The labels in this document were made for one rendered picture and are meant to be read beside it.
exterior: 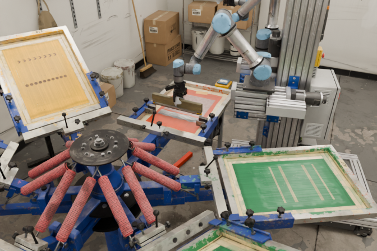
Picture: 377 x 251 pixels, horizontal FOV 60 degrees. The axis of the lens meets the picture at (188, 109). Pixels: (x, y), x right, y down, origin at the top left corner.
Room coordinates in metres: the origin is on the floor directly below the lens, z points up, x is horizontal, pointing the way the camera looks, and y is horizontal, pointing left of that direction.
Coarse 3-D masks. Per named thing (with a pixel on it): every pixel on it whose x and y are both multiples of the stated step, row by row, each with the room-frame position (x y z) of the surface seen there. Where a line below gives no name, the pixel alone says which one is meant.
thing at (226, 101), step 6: (186, 84) 2.69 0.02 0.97; (192, 84) 2.66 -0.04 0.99; (198, 84) 2.65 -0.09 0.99; (210, 90) 2.59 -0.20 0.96; (216, 90) 2.57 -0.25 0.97; (222, 90) 2.54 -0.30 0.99; (228, 90) 2.53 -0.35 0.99; (228, 96) 2.42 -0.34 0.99; (228, 102) 2.35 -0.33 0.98; (222, 108) 2.23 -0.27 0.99; (144, 114) 2.18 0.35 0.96; (216, 114) 2.14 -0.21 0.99; (162, 126) 1.98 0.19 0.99
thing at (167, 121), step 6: (186, 90) 2.60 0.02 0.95; (192, 90) 2.60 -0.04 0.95; (186, 96) 2.49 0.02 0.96; (192, 96) 2.49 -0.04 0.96; (162, 108) 2.29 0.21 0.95; (168, 108) 2.29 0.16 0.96; (156, 114) 2.19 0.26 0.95; (162, 114) 2.19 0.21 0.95; (150, 120) 2.11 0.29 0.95; (156, 120) 2.11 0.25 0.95; (162, 120) 2.11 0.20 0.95; (168, 120) 2.11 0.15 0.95; (174, 120) 2.11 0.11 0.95; (168, 126) 2.03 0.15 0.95
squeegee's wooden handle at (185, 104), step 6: (156, 96) 2.18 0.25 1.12; (162, 96) 2.16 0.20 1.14; (168, 96) 2.15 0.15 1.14; (162, 102) 2.16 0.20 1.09; (168, 102) 2.14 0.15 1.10; (186, 102) 2.08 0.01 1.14; (192, 102) 2.07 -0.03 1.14; (186, 108) 2.08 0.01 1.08; (192, 108) 2.05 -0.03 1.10; (198, 108) 2.04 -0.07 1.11
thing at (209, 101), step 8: (200, 96) 2.49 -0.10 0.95; (208, 96) 2.49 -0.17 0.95; (216, 96) 2.49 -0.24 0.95; (208, 104) 2.35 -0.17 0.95; (216, 104) 2.35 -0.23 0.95; (184, 112) 2.23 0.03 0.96; (208, 112) 2.23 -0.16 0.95; (176, 120) 2.11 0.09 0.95; (184, 120) 2.11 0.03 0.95; (176, 128) 2.00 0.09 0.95; (184, 128) 2.00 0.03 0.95; (192, 128) 2.00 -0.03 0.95
